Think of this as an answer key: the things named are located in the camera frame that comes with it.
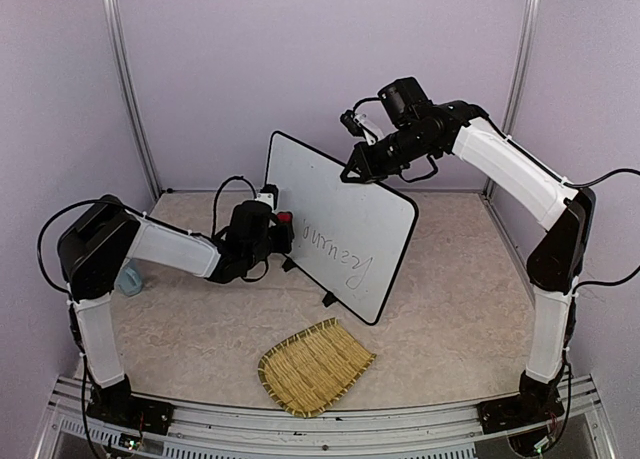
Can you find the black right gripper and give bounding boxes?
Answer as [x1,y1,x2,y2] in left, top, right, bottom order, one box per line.
[338,123,436,183]

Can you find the red bone-shaped eraser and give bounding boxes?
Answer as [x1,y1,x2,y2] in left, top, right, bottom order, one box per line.
[276,211,293,224]

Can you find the white whiteboard black frame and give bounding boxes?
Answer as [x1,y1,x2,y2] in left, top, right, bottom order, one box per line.
[265,131,419,325]

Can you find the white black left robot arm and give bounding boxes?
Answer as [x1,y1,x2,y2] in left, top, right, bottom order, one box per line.
[57,184,294,424]

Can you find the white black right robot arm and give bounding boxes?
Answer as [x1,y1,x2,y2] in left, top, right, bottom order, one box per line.
[340,77,596,423]

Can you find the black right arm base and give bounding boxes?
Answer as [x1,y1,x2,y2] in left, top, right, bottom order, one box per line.
[476,369,565,434]

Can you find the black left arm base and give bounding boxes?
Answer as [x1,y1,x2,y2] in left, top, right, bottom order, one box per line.
[87,375,174,436]

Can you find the black whiteboard stand foot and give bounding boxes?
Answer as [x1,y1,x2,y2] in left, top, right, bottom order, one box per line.
[282,258,296,272]
[322,292,337,308]

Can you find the woven bamboo tray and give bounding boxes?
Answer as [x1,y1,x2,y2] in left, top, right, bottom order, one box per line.
[257,318,376,419]

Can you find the light blue mug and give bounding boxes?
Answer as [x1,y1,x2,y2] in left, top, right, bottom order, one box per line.
[115,260,144,297]

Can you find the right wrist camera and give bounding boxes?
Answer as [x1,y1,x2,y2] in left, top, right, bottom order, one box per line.
[340,110,384,145]

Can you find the aluminium front rail frame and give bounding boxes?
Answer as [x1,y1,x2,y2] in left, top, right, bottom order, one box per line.
[34,373,616,459]

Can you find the aluminium corner post right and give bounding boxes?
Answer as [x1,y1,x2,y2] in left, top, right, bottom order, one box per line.
[503,0,541,134]

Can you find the aluminium corner post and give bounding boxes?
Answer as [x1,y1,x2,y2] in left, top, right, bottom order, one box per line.
[503,0,541,134]
[102,0,162,201]

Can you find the aluminium corner post left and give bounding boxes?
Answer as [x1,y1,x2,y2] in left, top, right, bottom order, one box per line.
[102,0,162,201]

